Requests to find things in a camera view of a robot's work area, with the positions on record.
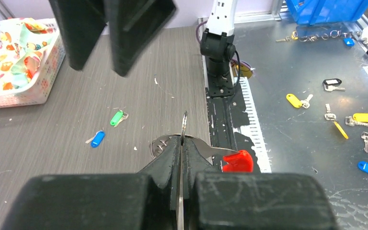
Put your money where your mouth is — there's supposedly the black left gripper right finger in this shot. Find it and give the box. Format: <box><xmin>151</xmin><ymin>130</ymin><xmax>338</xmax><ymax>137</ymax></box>
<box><xmin>183</xmin><ymin>138</ymin><xmax>338</xmax><ymax>230</ymax></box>

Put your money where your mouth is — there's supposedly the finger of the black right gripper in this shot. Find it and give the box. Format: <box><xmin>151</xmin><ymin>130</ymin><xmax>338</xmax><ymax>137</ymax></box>
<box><xmin>49</xmin><ymin>0</ymin><xmax>106</xmax><ymax>70</ymax></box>
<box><xmin>104</xmin><ymin>0</ymin><xmax>176</xmax><ymax>77</ymax></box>

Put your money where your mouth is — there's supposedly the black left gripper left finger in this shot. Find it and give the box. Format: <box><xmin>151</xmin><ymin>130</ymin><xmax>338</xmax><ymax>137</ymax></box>
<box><xmin>2</xmin><ymin>135</ymin><xmax>181</xmax><ymax>230</ymax></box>

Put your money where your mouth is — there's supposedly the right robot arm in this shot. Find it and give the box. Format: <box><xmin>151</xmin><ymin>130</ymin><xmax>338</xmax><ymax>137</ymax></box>
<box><xmin>50</xmin><ymin>0</ymin><xmax>238</xmax><ymax>97</ymax></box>

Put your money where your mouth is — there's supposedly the colourful patterned cloth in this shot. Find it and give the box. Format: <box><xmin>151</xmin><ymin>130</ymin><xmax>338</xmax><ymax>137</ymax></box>
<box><xmin>0</xmin><ymin>18</ymin><xmax>54</xmax><ymax>91</ymax></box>

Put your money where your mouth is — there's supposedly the white plastic basket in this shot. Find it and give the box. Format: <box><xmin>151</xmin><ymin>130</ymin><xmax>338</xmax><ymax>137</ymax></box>
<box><xmin>0</xmin><ymin>18</ymin><xmax>65</xmax><ymax>108</ymax></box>

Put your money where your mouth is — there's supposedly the green key tag key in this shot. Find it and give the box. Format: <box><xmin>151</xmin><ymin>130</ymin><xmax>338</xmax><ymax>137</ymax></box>
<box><xmin>110</xmin><ymin>110</ymin><xmax>129</xmax><ymax>127</ymax></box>

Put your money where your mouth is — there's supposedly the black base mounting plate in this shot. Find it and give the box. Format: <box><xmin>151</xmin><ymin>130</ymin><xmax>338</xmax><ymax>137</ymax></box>
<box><xmin>205</xmin><ymin>85</ymin><xmax>261</xmax><ymax>174</ymax></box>

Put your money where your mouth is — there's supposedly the yellow tag key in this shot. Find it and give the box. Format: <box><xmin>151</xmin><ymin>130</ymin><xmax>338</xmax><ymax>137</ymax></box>
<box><xmin>286</xmin><ymin>93</ymin><xmax>313</xmax><ymax>109</ymax></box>
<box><xmin>324</xmin><ymin>103</ymin><xmax>349</xmax><ymax>139</ymax></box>
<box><xmin>345</xmin><ymin>113</ymin><xmax>368</xmax><ymax>127</ymax></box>

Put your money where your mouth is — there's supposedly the yellow tag key lower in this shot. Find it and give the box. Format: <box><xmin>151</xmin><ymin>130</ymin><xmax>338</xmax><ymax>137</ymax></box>
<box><xmin>324</xmin><ymin>103</ymin><xmax>349</xmax><ymax>139</ymax></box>

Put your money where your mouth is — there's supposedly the black tag key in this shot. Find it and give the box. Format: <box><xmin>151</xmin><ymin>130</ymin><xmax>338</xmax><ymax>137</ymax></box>
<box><xmin>322</xmin><ymin>78</ymin><xmax>345</xmax><ymax>92</ymax></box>

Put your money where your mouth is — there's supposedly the yellow tag key right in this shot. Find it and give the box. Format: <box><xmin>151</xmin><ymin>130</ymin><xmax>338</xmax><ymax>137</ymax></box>
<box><xmin>345</xmin><ymin>113</ymin><xmax>368</xmax><ymax>127</ymax></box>

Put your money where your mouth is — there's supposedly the blue plastic bin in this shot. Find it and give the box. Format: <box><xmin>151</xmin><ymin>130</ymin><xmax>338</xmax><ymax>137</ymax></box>
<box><xmin>286</xmin><ymin>0</ymin><xmax>368</xmax><ymax>25</ymax></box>

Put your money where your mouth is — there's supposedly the small blue tag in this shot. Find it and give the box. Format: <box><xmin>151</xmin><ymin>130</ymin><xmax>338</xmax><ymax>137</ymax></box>
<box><xmin>343</xmin><ymin>37</ymin><xmax>355</xmax><ymax>47</ymax></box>

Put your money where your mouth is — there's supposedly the chain of keyrings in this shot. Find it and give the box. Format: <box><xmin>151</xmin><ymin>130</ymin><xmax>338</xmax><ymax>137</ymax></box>
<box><xmin>275</xmin><ymin>29</ymin><xmax>354</xmax><ymax>44</ymax></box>

